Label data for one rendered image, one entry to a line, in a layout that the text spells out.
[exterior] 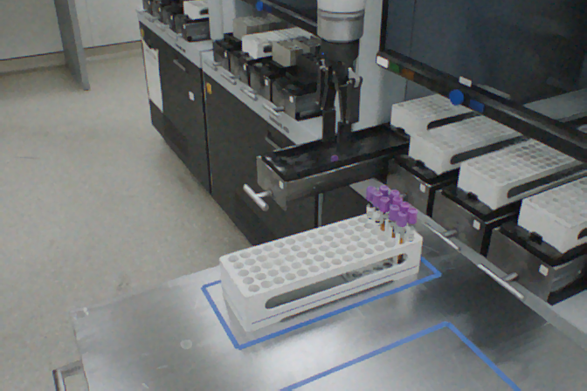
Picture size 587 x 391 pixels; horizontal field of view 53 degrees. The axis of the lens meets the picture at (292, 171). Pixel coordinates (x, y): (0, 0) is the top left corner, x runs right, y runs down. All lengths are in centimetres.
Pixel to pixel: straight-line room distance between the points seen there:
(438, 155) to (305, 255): 45
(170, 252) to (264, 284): 158
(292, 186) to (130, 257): 129
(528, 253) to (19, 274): 189
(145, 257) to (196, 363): 161
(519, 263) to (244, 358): 53
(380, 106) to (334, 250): 64
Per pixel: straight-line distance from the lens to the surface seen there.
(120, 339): 86
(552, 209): 110
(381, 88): 144
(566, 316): 108
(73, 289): 231
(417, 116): 138
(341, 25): 112
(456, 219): 118
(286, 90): 167
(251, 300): 80
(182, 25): 242
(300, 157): 130
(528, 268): 109
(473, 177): 117
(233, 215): 232
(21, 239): 266
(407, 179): 127
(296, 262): 86
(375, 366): 80
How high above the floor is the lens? 141
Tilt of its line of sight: 29 degrees down
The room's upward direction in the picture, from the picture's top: straight up
